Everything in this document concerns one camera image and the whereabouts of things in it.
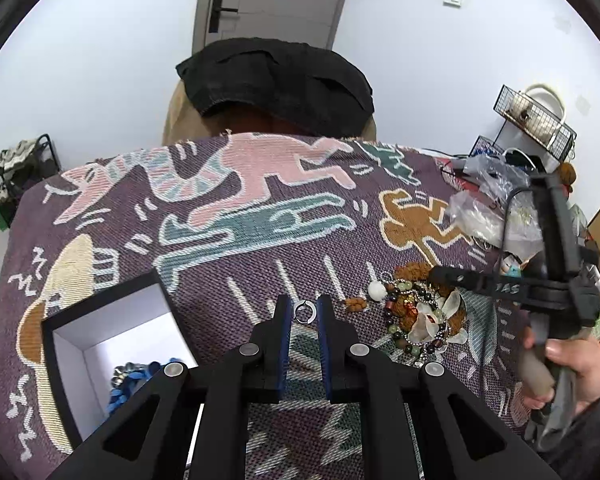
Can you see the person's right forearm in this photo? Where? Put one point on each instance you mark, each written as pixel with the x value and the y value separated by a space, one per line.
pixel 597 432

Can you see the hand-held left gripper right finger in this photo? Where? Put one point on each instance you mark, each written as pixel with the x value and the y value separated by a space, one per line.
pixel 324 330

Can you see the black cloth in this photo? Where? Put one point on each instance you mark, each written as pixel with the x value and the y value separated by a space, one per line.
pixel 275 75

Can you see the black shoe rack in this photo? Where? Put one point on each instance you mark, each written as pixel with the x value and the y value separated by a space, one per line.
pixel 25 165

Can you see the white headphones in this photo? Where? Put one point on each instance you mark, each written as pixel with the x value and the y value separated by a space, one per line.
pixel 537 115

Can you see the person's right hand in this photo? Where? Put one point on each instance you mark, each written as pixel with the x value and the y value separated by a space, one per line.
pixel 587 365

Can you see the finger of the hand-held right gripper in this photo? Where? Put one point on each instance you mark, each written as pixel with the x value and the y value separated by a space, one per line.
pixel 475 282

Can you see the black jewelry box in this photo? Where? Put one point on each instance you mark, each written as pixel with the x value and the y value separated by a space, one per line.
pixel 50 355

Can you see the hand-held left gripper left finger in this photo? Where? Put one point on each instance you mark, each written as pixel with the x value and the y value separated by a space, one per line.
pixel 284 330

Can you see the brown plush toy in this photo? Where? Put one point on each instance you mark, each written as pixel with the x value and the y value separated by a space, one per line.
pixel 569 175

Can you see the blue bead jewelry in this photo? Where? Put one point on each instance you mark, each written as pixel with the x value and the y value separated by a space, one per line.
pixel 130 385

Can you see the printed purple blanket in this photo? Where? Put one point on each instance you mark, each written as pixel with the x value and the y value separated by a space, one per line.
pixel 260 240

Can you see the clear plastic bag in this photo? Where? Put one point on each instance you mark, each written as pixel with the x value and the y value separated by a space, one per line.
pixel 485 210

